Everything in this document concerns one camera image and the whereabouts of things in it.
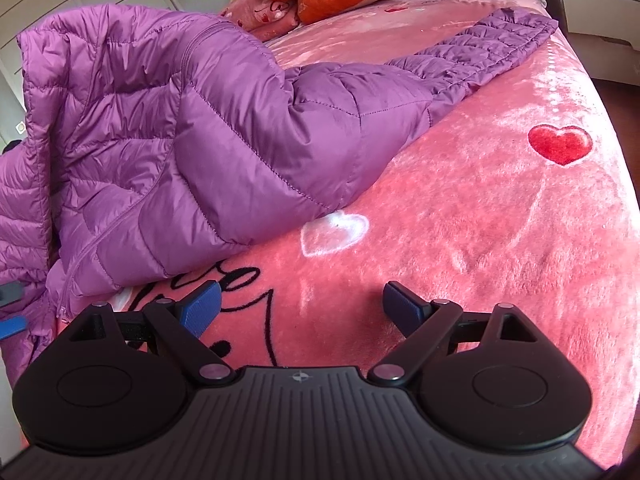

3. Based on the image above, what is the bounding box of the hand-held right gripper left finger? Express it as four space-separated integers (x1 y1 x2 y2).
65 280 238 387

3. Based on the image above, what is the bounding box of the purple down jacket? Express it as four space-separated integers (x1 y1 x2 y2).
0 4 559 376

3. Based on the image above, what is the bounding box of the pink printed pillow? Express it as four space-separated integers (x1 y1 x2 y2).
220 0 300 28
249 21 302 44

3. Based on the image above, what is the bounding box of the white nightstand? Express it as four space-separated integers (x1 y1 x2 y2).
535 0 640 86

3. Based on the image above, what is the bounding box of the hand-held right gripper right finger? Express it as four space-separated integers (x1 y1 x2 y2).
367 281 543 387

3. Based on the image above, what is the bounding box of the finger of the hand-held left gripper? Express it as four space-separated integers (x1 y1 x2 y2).
0 316 27 341
0 281 25 306

